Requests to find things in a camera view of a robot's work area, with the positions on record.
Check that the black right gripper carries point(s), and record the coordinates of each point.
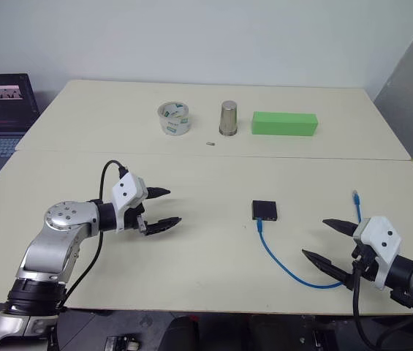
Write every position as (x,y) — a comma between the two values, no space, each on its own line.
(366,264)

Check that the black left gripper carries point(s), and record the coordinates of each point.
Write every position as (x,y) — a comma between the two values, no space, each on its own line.
(132,218)

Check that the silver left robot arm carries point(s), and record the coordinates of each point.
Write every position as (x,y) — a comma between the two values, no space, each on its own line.
(58,252)

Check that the small black box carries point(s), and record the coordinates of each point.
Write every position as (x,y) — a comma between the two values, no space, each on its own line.
(264,211)

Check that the clear packing tape roll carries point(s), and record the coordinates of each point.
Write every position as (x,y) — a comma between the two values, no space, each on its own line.
(174,118)

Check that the steel metal cup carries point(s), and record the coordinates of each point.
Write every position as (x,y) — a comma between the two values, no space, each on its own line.
(229,118)

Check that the green rectangular block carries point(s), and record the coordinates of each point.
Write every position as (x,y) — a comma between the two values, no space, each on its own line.
(283,123)

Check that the black box with white label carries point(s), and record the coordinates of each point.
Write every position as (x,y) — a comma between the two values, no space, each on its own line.
(123,344)

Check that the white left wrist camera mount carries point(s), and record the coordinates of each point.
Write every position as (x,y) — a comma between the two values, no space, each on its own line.
(124,190)

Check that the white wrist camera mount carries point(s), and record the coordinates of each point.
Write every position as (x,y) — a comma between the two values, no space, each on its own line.
(124,190)
(384,234)

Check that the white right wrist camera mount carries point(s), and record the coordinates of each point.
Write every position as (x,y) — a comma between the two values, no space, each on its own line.
(384,234)

